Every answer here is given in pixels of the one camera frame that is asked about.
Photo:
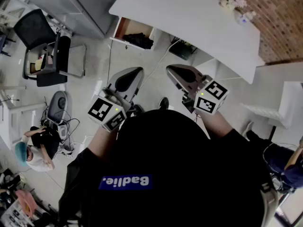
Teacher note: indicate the black router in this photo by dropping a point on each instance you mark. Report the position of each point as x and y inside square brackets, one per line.
[182, 49]

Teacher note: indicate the black office chair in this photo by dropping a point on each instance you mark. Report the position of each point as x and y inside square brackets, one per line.
[39, 39]

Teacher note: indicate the person's black shirt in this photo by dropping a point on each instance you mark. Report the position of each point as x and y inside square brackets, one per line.
[165, 174]

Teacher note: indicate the person's right forearm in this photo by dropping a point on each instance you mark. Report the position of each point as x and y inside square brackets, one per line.
[214, 124]

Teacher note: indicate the pink cloth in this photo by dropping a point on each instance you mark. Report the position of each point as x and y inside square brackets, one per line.
[26, 203]

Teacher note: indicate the person's black shoe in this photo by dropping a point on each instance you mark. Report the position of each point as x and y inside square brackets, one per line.
[139, 109]
[163, 103]

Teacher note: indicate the person's left forearm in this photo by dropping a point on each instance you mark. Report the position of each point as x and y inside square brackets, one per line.
[103, 141]

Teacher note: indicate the white flower pot plant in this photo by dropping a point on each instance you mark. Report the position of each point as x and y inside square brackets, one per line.
[233, 2]

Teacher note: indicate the clear plastic water bottle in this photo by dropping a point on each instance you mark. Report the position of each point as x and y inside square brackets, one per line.
[246, 18]

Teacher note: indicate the black cloth bundle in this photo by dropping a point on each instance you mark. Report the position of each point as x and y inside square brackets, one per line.
[139, 41]

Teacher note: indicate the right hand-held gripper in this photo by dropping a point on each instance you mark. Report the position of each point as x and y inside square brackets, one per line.
[208, 103]

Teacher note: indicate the wooden drawer with white front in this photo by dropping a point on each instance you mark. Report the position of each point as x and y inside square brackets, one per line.
[133, 27]

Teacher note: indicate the person's right black shoe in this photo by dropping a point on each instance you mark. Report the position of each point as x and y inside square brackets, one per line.
[163, 103]

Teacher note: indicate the grey cabinet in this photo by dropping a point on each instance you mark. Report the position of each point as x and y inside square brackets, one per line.
[78, 6]

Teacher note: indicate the white counter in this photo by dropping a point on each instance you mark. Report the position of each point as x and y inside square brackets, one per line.
[291, 98]

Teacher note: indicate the person's left black shoe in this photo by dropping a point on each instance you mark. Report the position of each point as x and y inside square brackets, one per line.
[139, 109]

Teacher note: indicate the grey oval device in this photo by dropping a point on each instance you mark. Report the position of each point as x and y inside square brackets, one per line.
[58, 105]

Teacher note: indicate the white curved reception desk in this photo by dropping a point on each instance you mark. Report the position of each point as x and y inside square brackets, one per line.
[177, 13]

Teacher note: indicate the person's left hand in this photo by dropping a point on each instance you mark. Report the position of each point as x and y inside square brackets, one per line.
[114, 98]

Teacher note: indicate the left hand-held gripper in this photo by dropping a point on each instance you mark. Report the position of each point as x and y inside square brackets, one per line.
[100, 109]

